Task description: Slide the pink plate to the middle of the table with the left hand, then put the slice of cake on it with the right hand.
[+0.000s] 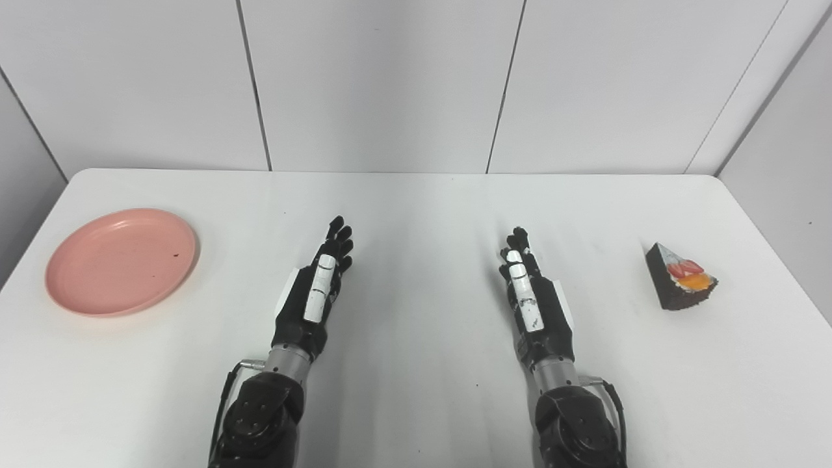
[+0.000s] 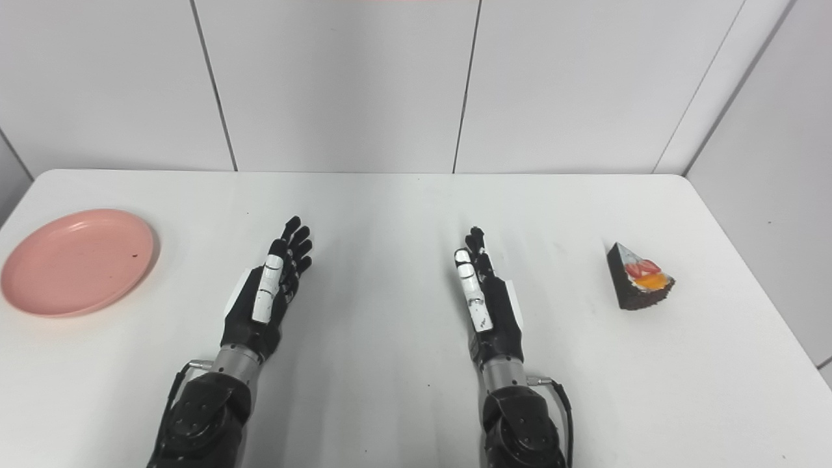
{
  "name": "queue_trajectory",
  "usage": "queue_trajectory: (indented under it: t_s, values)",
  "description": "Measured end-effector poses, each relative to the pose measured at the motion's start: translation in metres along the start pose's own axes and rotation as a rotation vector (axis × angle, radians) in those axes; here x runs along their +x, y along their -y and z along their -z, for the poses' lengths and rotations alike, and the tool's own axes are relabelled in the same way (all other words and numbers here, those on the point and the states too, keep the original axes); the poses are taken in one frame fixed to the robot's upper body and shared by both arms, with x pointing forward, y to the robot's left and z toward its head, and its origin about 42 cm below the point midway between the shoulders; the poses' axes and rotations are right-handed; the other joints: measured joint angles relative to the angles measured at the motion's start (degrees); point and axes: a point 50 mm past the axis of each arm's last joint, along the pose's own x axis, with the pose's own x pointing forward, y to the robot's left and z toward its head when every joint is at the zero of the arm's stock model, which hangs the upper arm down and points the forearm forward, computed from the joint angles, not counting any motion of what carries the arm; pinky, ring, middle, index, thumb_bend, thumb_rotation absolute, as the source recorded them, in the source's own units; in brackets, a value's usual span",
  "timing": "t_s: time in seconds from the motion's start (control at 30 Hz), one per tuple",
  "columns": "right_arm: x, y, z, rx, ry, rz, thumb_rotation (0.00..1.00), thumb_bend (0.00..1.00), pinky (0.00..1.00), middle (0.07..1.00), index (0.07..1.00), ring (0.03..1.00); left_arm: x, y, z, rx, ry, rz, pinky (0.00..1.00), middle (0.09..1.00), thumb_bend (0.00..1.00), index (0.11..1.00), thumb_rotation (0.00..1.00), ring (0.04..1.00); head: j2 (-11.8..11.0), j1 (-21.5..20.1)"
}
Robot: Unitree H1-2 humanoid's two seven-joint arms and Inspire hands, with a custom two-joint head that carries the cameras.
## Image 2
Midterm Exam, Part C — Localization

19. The pink round plate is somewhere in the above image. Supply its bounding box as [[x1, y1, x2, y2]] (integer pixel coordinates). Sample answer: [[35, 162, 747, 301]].
[[0, 208, 158, 319]]

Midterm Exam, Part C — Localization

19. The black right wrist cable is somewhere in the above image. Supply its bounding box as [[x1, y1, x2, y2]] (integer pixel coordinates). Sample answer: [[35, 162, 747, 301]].
[[528, 376, 575, 468]]

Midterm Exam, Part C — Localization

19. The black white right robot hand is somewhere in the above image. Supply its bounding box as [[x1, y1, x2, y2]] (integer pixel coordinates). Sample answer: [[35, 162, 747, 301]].
[[454, 226, 526, 365]]

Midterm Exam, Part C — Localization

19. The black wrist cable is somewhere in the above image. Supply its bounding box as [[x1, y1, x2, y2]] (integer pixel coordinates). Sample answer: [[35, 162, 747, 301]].
[[528, 376, 575, 468], [166, 359, 214, 420]]

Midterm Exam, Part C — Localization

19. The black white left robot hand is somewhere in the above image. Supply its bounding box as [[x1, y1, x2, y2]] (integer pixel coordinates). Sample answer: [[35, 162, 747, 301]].
[[221, 216, 313, 361]]

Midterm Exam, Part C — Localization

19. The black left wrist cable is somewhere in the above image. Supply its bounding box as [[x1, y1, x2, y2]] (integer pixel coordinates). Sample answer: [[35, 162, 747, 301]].
[[166, 359, 214, 420]]

